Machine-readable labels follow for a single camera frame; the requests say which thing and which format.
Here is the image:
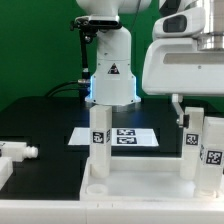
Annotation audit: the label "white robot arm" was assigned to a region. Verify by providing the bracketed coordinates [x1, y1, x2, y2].
[75, 0, 224, 127]

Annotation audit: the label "black cables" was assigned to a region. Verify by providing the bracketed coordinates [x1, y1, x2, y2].
[44, 80, 87, 99]

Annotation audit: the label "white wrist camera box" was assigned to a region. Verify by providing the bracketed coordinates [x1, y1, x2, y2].
[152, 7, 205, 40]

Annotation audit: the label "white fiducial marker sheet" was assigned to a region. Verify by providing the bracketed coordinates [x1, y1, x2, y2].
[69, 127, 159, 147]

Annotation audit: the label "black camera on stand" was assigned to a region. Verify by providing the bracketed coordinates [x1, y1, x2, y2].
[70, 15, 122, 105]

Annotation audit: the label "white desk tabletop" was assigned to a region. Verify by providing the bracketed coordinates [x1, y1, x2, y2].
[80, 156, 224, 202]

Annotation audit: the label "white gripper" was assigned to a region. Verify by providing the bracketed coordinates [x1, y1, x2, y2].
[142, 38, 224, 128]

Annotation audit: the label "white left border block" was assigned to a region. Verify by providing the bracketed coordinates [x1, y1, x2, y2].
[0, 157, 13, 190]

